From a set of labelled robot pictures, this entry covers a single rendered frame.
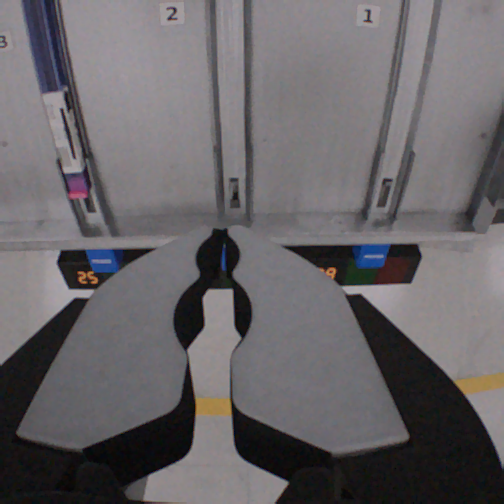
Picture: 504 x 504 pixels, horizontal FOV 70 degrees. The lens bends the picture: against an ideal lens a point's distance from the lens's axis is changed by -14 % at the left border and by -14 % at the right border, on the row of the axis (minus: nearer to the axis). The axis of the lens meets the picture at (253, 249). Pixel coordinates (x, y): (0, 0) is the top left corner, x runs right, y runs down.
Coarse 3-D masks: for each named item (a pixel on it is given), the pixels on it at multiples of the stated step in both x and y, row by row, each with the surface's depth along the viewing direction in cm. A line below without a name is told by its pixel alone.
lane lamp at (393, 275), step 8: (384, 264) 36; (392, 264) 37; (400, 264) 37; (408, 264) 37; (384, 272) 37; (392, 272) 37; (400, 272) 37; (376, 280) 38; (384, 280) 38; (392, 280) 38; (400, 280) 38
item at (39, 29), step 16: (32, 0) 17; (48, 0) 18; (32, 16) 18; (48, 16) 19; (32, 32) 19; (48, 32) 19; (32, 48) 19; (48, 48) 20; (48, 64) 20; (48, 80) 21; (64, 80) 22; (80, 176) 26
